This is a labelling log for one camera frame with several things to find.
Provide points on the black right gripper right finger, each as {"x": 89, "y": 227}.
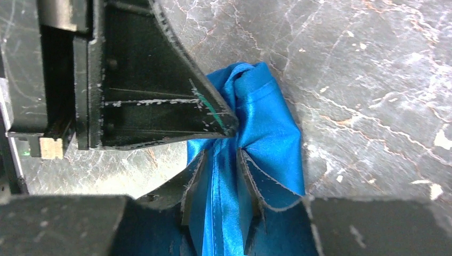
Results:
{"x": 353, "y": 229}

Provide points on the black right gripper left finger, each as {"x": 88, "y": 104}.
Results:
{"x": 166, "y": 221}

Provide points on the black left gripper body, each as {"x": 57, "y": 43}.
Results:
{"x": 38, "y": 81}

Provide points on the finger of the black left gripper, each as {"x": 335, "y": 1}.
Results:
{"x": 135, "y": 84}

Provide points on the blue cloth napkin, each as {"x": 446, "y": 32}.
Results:
{"x": 267, "y": 132}

